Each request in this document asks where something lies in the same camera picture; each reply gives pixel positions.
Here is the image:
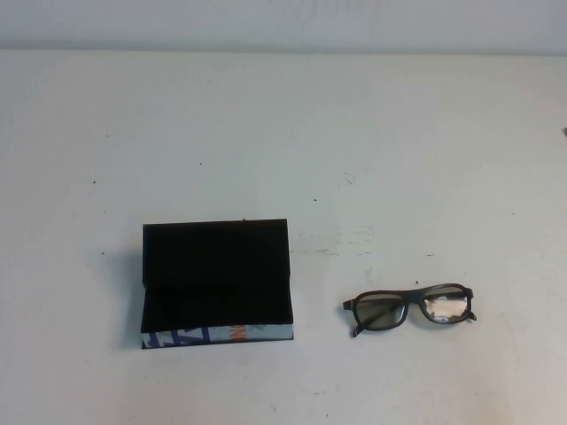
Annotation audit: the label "black printed glasses case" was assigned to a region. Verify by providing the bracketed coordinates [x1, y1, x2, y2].
[139, 217, 295, 352]

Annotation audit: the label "black framed glasses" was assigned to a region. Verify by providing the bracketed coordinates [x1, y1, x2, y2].
[341, 278, 479, 340]

